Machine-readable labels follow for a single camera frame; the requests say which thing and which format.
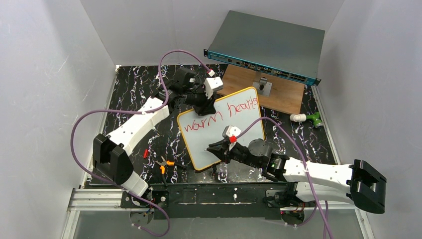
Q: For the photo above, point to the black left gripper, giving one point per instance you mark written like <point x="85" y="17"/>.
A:
<point x="200" y="100"/>

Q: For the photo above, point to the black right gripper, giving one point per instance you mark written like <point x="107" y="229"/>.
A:
<point x="229" y="150"/>

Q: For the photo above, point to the orange framed whiteboard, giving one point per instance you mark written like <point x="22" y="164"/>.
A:
<point x="239" y="109"/>

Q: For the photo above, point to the red marker cap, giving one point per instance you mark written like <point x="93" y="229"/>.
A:
<point x="146" y="153"/>

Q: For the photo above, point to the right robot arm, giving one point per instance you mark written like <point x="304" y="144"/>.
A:
<point x="358" y="183"/>

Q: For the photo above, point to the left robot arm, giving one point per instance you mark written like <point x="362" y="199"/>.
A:
<point x="111" y="152"/>

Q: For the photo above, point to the wooden board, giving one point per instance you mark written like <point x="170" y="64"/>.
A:
<point x="284" y="96"/>

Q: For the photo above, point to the white and green pipe fitting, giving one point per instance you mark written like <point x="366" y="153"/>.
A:
<point x="315" y="118"/>

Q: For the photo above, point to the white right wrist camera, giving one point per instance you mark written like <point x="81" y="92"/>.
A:
<point x="231" y="133"/>

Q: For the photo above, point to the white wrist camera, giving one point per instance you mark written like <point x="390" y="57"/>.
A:
<point x="231" y="133"/>
<point x="212" y="84"/>

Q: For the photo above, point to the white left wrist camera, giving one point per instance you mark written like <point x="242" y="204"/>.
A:
<point x="212" y="84"/>

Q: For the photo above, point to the orange handled pliers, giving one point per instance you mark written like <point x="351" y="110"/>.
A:
<point x="163" y="164"/>

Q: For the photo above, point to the metal bracket on board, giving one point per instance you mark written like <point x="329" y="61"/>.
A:
<point x="262" y="85"/>

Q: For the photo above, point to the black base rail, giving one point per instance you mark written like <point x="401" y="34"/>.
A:
<point x="232" y="200"/>

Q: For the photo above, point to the grey network switch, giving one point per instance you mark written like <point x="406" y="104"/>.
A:
<point x="269" y="46"/>

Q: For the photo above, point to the aluminium frame rail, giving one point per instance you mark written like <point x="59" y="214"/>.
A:
<point x="110" y="200"/>

